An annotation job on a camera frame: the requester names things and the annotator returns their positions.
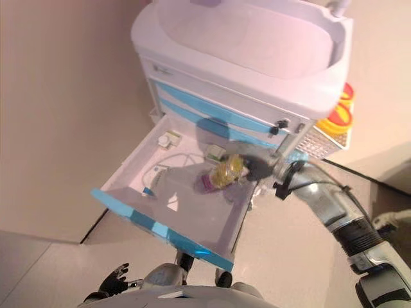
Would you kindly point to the white mesh cart basket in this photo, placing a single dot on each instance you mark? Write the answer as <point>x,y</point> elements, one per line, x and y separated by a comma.
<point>321,144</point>

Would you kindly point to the white and blue medicine box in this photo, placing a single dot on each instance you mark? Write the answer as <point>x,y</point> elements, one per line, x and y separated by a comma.
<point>154,178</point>

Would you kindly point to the grey left robot leg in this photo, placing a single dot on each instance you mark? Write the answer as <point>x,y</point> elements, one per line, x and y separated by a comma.
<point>167,272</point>

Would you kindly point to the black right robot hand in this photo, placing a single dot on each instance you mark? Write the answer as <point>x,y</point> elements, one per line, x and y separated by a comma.
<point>260,167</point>

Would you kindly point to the clear bottle of yellow capsules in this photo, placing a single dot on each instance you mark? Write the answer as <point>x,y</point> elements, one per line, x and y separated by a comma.
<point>226,171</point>

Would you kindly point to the white tube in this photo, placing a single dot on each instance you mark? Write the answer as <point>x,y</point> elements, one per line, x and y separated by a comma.
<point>175,157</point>

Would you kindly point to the grey robot leg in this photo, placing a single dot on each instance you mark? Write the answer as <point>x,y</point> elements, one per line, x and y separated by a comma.
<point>223,279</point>
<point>167,272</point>

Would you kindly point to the blue front cart drawer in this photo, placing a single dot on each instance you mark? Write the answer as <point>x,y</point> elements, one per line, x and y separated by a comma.
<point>208,104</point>
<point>192,113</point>

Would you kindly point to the grey robot torso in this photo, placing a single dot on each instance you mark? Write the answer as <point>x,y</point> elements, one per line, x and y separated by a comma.
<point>180,296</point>

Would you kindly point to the white medical cart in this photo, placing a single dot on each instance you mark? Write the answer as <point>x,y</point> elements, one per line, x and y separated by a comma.
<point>244,48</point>

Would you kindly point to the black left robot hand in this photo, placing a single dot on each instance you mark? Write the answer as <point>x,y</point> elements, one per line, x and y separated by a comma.
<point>114,284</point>

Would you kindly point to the black cart keys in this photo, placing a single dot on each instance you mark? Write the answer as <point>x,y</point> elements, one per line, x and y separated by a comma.
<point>277,126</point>

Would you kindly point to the yellow red-lid sharps container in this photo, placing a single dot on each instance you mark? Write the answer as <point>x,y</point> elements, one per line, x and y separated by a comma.
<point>349,93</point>
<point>337,118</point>

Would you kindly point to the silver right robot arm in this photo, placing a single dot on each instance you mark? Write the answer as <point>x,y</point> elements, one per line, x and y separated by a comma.
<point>334,205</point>

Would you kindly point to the green and white medicine box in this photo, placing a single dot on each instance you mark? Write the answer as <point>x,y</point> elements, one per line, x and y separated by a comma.
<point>214,153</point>

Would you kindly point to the grey right robot leg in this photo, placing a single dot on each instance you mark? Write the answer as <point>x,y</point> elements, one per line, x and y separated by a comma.
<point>223,279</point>

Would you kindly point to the purple and white medicine box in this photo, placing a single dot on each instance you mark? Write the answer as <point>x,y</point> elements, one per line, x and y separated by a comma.
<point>205,186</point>

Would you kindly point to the blue front medicine drawer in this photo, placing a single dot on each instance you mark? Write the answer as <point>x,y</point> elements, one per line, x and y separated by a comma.
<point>199,221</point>

